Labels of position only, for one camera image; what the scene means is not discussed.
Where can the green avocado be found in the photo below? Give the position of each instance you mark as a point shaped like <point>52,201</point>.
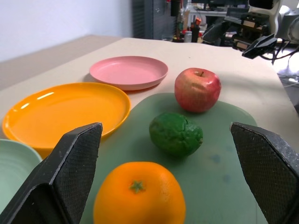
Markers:
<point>175,135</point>

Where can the red apple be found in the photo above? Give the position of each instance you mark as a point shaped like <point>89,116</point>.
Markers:
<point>197,91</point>

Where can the light green plate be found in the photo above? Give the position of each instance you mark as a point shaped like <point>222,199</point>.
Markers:
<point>14,168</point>

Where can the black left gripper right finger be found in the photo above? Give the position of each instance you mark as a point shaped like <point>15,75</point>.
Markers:
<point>268,168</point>

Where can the orange fruit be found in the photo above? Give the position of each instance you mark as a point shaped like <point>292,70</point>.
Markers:
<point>140,200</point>

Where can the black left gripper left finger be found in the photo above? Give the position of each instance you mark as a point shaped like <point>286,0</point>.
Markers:
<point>70,168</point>

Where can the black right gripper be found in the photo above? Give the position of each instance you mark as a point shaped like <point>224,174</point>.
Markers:
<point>250,28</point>

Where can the grey metal cabinet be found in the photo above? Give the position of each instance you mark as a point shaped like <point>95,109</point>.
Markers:
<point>151,18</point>

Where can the green mat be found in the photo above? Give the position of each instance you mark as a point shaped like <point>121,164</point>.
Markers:
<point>210,163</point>

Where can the pink plate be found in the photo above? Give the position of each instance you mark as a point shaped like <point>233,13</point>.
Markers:
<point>128,71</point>

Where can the orange plate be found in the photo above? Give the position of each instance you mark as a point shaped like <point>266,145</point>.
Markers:
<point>63,112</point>

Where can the red capped bottle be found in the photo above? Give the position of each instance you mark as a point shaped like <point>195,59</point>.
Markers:
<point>188,35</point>

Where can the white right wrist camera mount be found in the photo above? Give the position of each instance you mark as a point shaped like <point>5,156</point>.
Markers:
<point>276,11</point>

